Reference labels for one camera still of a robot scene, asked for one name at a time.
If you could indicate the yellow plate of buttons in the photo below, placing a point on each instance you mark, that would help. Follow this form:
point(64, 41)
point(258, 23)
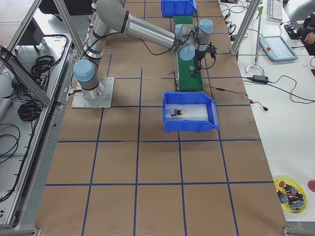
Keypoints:
point(292, 196)

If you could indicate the yellow push button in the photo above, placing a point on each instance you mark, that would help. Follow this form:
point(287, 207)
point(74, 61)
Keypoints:
point(176, 112)

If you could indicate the blue source bin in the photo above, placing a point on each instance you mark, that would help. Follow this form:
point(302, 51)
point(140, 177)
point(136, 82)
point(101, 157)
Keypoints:
point(170, 8)

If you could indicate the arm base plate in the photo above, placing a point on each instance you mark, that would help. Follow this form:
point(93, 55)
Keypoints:
point(100, 97)

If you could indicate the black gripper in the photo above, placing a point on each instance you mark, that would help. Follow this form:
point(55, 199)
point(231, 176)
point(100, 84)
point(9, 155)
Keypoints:
point(198, 57)

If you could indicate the teach pendant tablet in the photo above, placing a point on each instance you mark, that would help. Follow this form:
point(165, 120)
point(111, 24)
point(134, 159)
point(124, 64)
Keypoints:
point(277, 48)

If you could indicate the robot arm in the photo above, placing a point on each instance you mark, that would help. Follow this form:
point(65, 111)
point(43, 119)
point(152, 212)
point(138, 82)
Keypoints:
point(191, 42)

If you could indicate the white foam pad destination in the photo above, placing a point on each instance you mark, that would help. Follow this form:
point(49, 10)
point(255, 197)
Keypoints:
point(192, 112)

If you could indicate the black power adapter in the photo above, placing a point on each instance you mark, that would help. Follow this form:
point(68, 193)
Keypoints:
point(260, 79)

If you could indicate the blue destination bin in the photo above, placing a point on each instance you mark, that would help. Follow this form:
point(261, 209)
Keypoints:
point(190, 125)

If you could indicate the white keyboard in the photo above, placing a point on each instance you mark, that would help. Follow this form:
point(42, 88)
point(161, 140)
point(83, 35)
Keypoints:
point(274, 10)

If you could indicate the green conveyor belt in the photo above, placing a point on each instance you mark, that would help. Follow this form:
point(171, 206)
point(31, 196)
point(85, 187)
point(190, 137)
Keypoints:
point(185, 82)

